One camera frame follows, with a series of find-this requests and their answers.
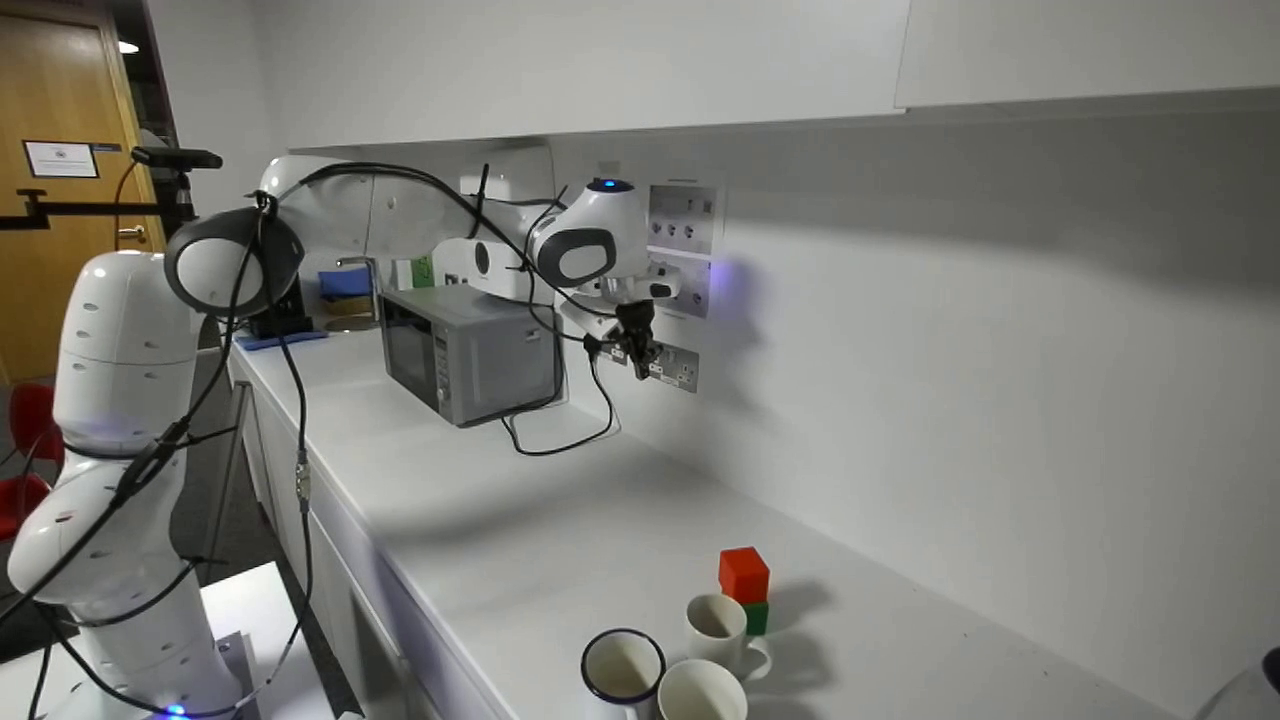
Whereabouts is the grey microwave oven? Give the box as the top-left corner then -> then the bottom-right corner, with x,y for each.
379,286 -> 563,430

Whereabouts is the white mug front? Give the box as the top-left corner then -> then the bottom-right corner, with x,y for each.
658,660 -> 747,720

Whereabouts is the blue box stack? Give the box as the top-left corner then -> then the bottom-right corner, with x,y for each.
317,263 -> 378,329

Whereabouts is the white mug dark rim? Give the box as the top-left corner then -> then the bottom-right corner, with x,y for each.
580,627 -> 669,720

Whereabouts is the black camera stand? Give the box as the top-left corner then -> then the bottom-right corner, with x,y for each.
0,144 -> 219,234

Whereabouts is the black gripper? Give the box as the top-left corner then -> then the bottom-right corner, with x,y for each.
600,300 -> 666,381

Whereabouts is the white paper notice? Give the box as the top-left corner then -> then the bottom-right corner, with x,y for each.
25,140 -> 100,180

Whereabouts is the wall socket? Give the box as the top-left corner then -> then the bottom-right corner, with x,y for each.
660,345 -> 701,391

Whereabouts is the white mug with handle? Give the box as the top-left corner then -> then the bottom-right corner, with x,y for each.
683,593 -> 774,684

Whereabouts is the black microwave power cable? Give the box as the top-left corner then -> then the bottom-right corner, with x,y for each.
495,339 -> 620,464

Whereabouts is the red cube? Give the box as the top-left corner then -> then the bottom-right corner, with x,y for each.
722,550 -> 774,605

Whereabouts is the upper white wall cabinet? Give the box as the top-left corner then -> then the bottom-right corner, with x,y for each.
247,0 -> 1280,149

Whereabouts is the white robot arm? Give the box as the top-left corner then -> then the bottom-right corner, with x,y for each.
10,157 -> 625,720

